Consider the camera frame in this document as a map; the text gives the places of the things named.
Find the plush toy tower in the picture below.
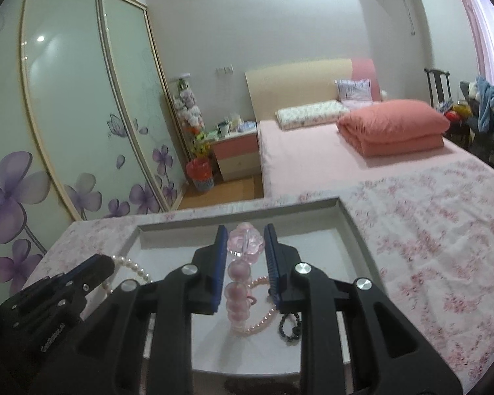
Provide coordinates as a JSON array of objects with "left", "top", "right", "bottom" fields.
[{"left": 172, "top": 77, "right": 206, "bottom": 161}]

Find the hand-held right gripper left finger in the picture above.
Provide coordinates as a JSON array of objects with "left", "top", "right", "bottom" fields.
[{"left": 68, "top": 225, "right": 229, "bottom": 395}]

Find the pink beige nightstand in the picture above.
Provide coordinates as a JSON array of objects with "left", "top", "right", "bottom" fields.
[{"left": 209, "top": 127, "right": 260, "bottom": 182}]

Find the white patterned pillow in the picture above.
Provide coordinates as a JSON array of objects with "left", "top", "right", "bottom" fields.
[{"left": 276, "top": 99, "right": 350, "bottom": 130}]

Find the grey shallow cardboard box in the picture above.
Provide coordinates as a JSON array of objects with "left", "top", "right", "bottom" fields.
[{"left": 107, "top": 197, "right": 392, "bottom": 379}]

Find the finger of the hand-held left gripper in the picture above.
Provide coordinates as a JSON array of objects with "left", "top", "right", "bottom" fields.
[
  {"left": 68, "top": 257, "right": 116, "bottom": 299},
  {"left": 8, "top": 254, "right": 104, "bottom": 309}
]

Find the pink large bead bracelet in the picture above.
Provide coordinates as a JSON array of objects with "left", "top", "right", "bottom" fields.
[{"left": 224, "top": 222, "right": 268, "bottom": 334}]

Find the air conditioner pipe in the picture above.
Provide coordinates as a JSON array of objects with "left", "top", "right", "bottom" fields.
[{"left": 399, "top": 0, "right": 421, "bottom": 36}]

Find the purple printed pillow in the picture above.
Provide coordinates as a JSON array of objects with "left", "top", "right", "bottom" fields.
[{"left": 335, "top": 78, "right": 373, "bottom": 103}]

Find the dark wooden chair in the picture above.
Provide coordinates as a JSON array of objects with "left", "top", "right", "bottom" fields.
[{"left": 424, "top": 68, "right": 470, "bottom": 141}]

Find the red waste bin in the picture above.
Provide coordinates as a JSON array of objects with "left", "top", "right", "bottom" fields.
[{"left": 185, "top": 157, "right": 213, "bottom": 192}]

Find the folded coral quilt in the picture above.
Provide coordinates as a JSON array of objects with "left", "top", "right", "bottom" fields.
[{"left": 337, "top": 99, "right": 451, "bottom": 158}]

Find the floral glass sliding wardrobe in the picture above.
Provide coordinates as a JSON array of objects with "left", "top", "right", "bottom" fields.
[{"left": 0, "top": 0, "right": 190, "bottom": 297}]

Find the pink pearl bracelet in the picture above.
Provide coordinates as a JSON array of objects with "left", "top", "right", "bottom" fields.
[{"left": 243, "top": 276, "right": 281, "bottom": 335}]

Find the pink bed sheet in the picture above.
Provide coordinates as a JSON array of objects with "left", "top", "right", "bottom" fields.
[{"left": 257, "top": 119, "right": 494, "bottom": 200}]

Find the pink floral sheet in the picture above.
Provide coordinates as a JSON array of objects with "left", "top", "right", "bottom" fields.
[{"left": 22, "top": 158, "right": 494, "bottom": 395}]

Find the pink curtain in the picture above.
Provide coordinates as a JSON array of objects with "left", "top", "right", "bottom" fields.
[{"left": 449, "top": 0, "right": 494, "bottom": 91}]

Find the black bead bracelet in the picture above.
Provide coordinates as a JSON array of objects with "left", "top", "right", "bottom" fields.
[{"left": 277, "top": 310, "right": 303, "bottom": 343}]

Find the beige pink headboard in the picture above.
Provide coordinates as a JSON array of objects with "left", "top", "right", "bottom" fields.
[{"left": 245, "top": 58, "right": 383, "bottom": 122}]

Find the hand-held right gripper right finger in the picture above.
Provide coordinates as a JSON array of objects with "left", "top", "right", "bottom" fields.
[{"left": 264, "top": 223, "right": 464, "bottom": 395}]

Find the red yellow toy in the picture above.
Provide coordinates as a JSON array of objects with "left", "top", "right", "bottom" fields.
[{"left": 445, "top": 101, "right": 474, "bottom": 122}]

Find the white pearl bracelet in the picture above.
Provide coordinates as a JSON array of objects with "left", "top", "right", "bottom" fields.
[{"left": 101, "top": 254, "right": 154, "bottom": 297}]

